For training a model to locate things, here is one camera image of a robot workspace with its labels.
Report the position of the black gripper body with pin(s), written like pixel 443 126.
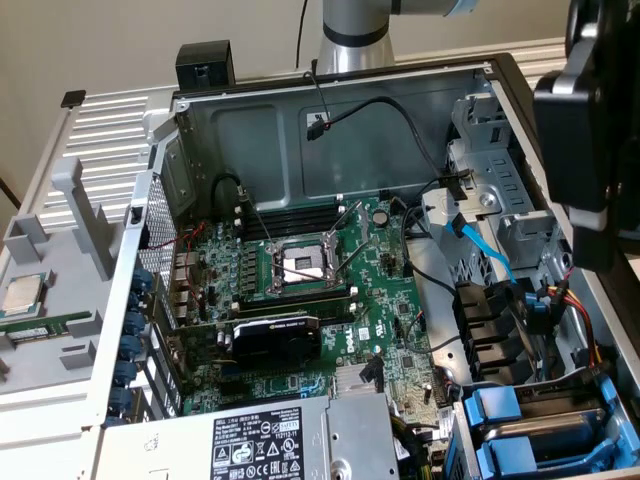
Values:
pixel 615 25

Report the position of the hard disk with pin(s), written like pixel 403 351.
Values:
pixel 550 425

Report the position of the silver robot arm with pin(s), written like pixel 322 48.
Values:
pixel 350 50

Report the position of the empty blue disk carrier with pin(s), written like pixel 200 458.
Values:
pixel 510 452

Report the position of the grey metal disk bay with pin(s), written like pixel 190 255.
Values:
pixel 465 442

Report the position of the silver optical drive cage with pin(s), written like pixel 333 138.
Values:
pixel 505 165

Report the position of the round coin battery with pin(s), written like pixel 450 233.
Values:
pixel 381 217

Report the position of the metal socket cover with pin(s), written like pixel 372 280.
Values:
pixel 364 222

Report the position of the black RAM slot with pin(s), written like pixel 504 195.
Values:
pixel 315 229
pixel 315 222
pixel 300 295
pixel 315 216
pixel 315 209

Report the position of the green motherboard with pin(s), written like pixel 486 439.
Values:
pixel 380 300

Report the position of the open PC case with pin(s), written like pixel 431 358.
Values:
pixel 250 150

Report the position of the CPU socket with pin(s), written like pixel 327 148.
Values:
pixel 300 257

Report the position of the thin metal locking lever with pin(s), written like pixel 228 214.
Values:
pixel 260 223
pixel 305 272

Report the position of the black plastic block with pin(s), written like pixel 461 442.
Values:
pixel 205 65

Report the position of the green RAM stick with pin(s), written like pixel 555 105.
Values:
pixel 45 325
pixel 270 306

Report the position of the silver chipset heatsink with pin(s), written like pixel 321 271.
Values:
pixel 347 382

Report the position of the black graphics card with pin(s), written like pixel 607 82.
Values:
pixel 280 345

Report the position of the grey power supply unit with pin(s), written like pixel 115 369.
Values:
pixel 350 435

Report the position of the blue expansion slot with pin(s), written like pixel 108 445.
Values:
pixel 230 371

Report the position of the blue slot latch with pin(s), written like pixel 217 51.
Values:
pixel 135 323
pixel 131 347
pixel 142 278
pixel 134 301
pixel 121 399
pixel 125 373

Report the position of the grey parts rack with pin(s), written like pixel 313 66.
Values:
pixel 70 295

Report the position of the silver CPU chip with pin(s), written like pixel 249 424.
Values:
pixel 20 295

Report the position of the light grey latch bracket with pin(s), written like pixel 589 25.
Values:
pixel 435 207

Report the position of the black ribbed plastic bracket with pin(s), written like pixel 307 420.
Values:
pixel 480 320

